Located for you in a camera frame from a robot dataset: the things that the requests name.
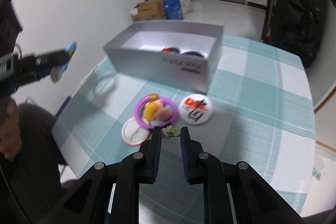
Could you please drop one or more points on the black backpack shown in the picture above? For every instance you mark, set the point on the black backpack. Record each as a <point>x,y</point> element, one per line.
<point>297,27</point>

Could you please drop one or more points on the white round China badge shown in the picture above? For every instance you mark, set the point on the white round China badge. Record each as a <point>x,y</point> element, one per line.
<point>195,109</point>

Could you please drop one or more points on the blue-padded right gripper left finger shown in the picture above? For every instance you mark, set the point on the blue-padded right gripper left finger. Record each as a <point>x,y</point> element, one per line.
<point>148,157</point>

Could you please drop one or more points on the silver cardboard box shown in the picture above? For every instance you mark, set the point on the silver cardboard box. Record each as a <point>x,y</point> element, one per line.
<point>178,53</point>

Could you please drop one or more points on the blue cardboard box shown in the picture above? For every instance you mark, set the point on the blue cardboard box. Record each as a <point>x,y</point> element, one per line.
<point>173,9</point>

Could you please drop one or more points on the brown cardboard box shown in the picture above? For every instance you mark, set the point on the brown cardboard box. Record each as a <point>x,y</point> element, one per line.
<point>149,10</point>

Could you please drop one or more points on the teal plaid tablecloth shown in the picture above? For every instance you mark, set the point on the teal plaid tablecloth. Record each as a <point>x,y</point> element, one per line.
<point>263,114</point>

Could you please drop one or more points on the red-rimmed round pin badge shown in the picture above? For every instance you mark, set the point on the red-rimmed round pin badge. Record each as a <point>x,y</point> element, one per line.
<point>133,134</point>

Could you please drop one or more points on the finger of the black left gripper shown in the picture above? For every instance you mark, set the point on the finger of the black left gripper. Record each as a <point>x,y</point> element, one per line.
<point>45,63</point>

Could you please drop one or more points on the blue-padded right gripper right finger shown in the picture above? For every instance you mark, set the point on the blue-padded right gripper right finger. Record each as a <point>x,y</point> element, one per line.
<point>195,160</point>

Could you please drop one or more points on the white green plastic bag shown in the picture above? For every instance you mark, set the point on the white green plastic bag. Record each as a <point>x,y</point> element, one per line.
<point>318,168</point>

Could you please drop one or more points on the small green flower charm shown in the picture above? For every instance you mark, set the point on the small green flower charm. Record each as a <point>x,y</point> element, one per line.
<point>171,132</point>

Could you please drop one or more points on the person's left hand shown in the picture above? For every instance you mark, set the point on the person's left hand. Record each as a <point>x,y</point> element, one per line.
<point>11,142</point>

